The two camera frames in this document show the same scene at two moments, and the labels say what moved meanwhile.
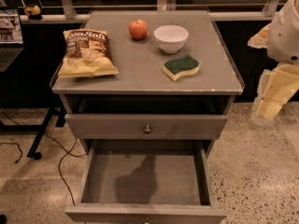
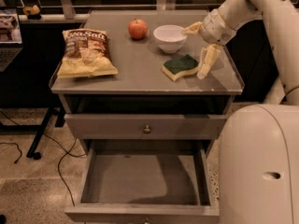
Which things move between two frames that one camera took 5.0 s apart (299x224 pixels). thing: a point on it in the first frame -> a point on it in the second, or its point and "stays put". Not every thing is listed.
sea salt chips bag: [87, 53] stays put
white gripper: [284, 39] -> [215, 28]
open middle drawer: [147, 182] stays put
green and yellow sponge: [177, 67] stays put
